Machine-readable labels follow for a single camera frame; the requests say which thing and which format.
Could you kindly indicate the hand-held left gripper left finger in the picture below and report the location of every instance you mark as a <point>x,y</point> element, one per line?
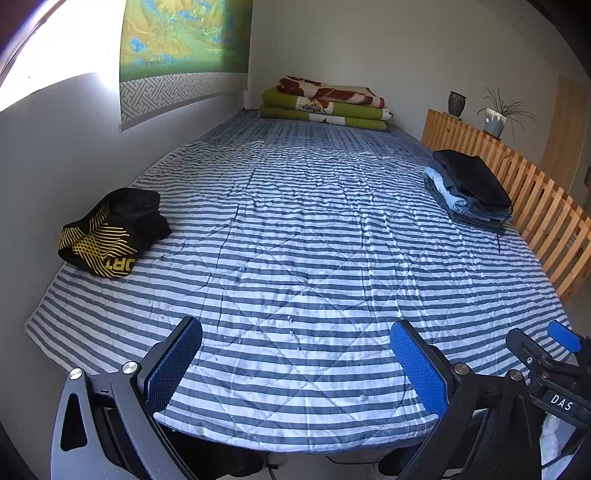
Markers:
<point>175,364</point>

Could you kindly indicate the potted plant in white pot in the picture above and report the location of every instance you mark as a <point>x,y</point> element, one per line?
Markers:
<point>496,121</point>

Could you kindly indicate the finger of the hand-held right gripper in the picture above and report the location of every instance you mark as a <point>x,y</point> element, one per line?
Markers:
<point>524,346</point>
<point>564,336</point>

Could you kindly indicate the black yellow patterned shorts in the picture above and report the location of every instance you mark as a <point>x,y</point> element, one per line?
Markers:
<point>108,235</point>

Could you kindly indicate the dark ceramic vase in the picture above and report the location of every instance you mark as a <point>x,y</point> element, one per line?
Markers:
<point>457,104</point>

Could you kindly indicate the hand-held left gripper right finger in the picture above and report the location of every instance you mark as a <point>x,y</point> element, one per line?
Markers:
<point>418,369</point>

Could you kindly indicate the red white folded blanket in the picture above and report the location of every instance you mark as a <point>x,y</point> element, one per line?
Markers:
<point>330,92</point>

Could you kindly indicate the folded blue jeans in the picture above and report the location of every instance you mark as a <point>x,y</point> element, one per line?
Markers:
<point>485,216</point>

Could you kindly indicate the light blue folded garment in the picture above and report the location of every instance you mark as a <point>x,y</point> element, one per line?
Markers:
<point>441,187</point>

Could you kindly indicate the black garment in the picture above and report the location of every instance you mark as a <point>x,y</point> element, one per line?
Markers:
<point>475,182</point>

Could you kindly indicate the wooden slatted headboard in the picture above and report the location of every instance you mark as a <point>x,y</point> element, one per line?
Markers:
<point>535,198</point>

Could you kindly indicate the landscape wall scroll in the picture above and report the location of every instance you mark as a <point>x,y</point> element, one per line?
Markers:
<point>180,41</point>

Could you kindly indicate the blue white striped quilt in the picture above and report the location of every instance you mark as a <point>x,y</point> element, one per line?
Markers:
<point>300,258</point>

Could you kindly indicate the light wooden door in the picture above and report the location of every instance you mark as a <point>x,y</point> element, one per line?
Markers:
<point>565,134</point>

